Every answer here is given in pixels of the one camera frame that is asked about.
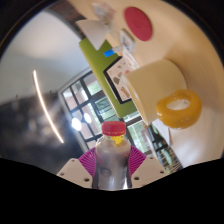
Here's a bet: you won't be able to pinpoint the curved linear ceiling light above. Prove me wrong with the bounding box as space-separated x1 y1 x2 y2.
31 69 65 145

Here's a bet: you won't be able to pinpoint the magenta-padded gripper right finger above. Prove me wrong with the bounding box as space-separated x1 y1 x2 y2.
127 144 170 190

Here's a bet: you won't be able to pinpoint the small blue-capped bottle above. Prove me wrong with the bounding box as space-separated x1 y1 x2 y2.
103 45 125 59

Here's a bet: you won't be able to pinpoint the flat round red coaster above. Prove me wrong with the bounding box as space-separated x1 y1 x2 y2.
123 6 154 43

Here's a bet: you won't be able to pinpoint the black pendant ceiling lamps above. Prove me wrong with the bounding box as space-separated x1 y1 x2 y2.
70 112 93 132

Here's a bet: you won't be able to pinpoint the black-framed tablet with stickers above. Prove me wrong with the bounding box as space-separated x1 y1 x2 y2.
102 54 141 105

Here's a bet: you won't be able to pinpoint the green upholstered bench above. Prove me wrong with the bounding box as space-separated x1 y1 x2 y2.
78 37 139 120

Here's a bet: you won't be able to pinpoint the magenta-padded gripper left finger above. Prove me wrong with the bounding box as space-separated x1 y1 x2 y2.
56 146 98 190

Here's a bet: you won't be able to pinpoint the clear bottle with red cap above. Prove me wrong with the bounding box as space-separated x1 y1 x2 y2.
91 121 133 191

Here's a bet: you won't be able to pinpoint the yellow mug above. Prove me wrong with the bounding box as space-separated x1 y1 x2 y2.
123 58 203 131

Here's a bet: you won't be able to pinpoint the paper receipt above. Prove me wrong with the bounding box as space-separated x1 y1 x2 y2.
91 2 116 23

